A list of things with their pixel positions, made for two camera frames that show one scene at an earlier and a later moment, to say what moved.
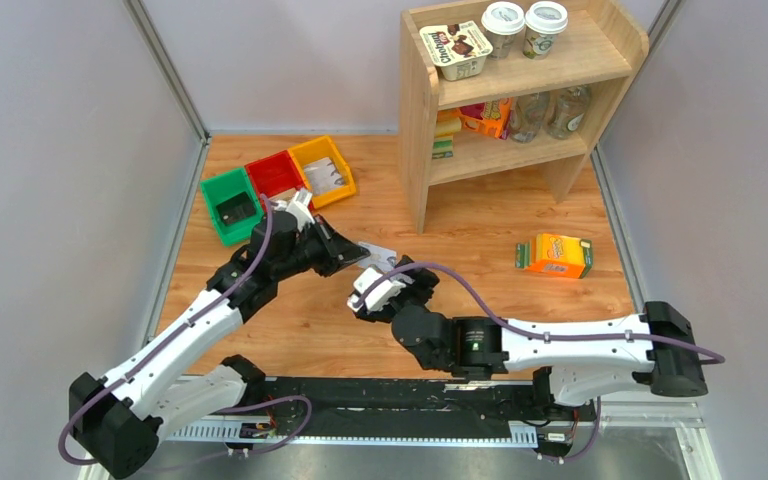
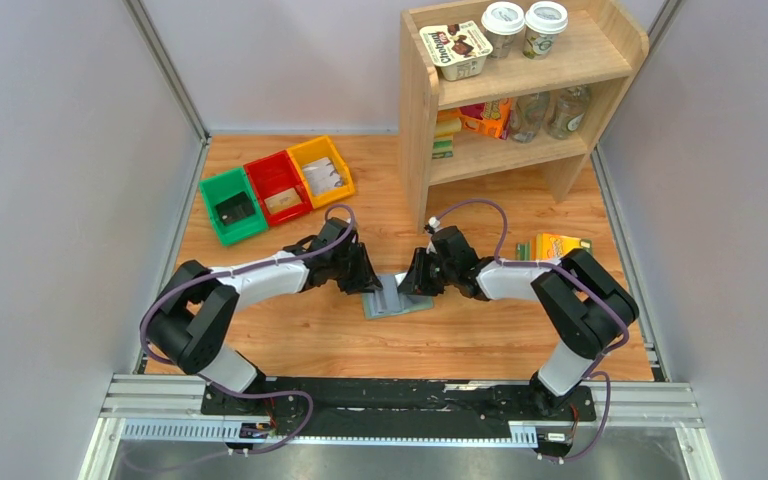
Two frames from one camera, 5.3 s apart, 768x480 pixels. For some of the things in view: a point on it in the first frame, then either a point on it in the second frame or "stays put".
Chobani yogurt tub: (459, 49) stays put
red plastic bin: (274, 174) stays put
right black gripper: (423, 288) → (415, 282)
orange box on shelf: (490, 118) stays put
